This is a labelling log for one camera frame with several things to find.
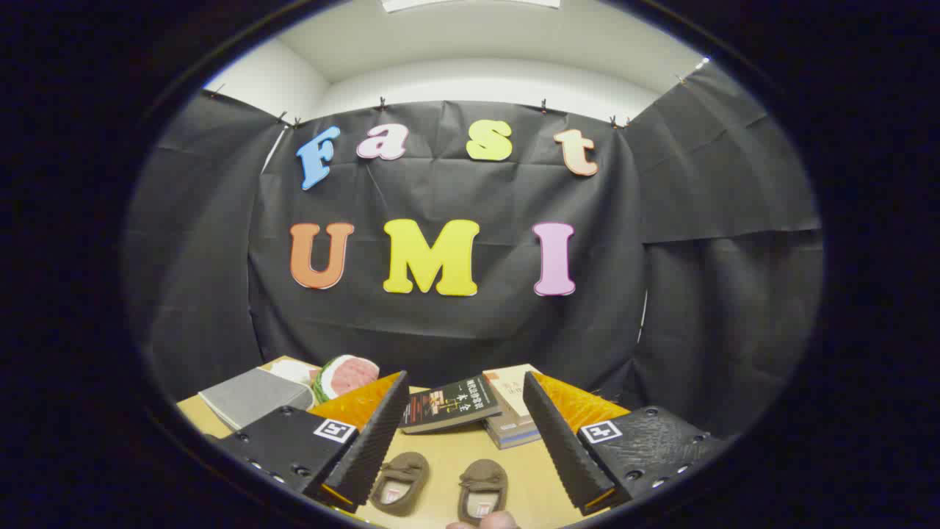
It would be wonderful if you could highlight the foldable fabric storage box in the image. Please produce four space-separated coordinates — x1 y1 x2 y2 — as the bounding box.
198 367 315 431

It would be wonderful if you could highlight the black cover book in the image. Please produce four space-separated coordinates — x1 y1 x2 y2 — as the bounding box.
400 375 504 434

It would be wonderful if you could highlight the brown fuzzy moccasin shoe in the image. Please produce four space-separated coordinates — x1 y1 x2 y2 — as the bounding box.
458 458 509 525
369 451 430 517

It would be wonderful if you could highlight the white plush toy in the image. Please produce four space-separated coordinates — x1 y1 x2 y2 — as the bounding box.
268 359 320 390

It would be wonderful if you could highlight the beige cover book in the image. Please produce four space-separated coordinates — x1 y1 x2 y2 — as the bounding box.
482 364 544 423

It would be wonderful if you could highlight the ceiling light panel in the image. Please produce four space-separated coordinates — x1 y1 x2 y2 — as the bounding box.
380 0 563 13

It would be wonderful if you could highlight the watermelon slice plush toy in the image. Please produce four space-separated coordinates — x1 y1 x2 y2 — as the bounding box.
312 355 380 403

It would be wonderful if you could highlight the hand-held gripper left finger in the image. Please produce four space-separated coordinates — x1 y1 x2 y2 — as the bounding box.
213 371 411 514

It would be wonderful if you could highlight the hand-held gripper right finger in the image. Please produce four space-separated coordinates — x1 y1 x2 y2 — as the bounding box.
523 371 731 517

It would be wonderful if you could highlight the blue cover book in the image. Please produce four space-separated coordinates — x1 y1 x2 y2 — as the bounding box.
485 415 544 450

